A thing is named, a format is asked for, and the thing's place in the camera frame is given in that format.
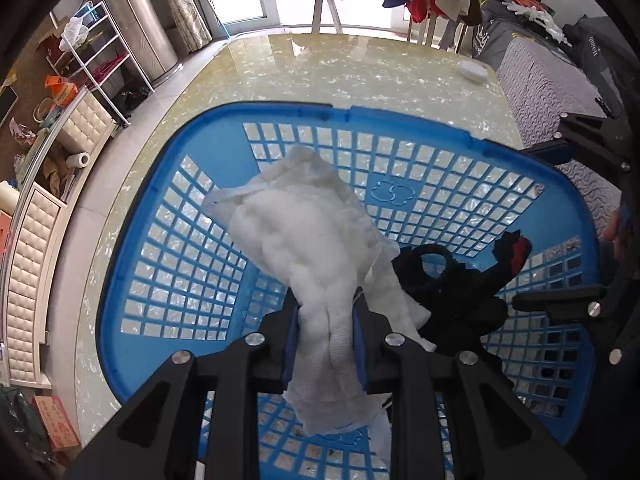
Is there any open cardboard box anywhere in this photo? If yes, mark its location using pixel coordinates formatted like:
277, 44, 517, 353
37, 30, 68, 58

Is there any blue plastic basket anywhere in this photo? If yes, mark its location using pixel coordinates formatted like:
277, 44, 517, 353
95, 102, 601, 480

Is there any pink print cardboard box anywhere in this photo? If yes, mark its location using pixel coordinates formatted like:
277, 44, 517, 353
31, 395, 82, 452

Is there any black headband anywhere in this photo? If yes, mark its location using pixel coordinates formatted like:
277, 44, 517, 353
392, 244, 453, 293

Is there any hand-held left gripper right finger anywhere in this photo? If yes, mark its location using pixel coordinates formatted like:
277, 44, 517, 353
350, 300, 588, 480

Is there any white metal shelf rack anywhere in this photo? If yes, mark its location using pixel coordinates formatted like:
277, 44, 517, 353
47, 1, 156, 128

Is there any black garment with strap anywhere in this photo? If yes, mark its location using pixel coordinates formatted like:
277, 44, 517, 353
391, 230, 533, 356

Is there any white plastic bag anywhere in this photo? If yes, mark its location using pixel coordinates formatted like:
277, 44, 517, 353
59, 16, 91, 52

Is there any cream tufted TV cabinet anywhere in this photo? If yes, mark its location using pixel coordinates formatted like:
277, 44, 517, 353
0, 87, 121, 388

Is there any orange bag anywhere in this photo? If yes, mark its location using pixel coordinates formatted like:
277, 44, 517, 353
44, 75, 80, 107

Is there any standing air conditioner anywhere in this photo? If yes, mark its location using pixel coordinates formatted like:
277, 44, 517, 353
90, 0, 178, 83

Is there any white glove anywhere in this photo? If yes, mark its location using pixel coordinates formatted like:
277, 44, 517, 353
502, 0, 566, 43

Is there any white quilted cloth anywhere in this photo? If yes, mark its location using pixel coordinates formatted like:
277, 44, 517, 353
202, 144, 438, 436

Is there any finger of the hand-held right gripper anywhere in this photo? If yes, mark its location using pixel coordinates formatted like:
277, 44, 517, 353
512, 284, 616, 321
517, 112, 633, 173

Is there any black bag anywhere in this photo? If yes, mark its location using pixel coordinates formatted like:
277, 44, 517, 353
112, 87, 151, 116

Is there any patterned curtain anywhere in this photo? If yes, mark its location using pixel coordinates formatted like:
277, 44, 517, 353
150, 0, 213, 53

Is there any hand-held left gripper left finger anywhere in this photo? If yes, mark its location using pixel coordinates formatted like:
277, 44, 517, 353
62, 290, 301, 480

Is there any green plastic bag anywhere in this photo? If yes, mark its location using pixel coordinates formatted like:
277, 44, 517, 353
0, 387, 51, 466

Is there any person's right hand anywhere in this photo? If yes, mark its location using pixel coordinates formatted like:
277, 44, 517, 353
604, 204, 629, 262

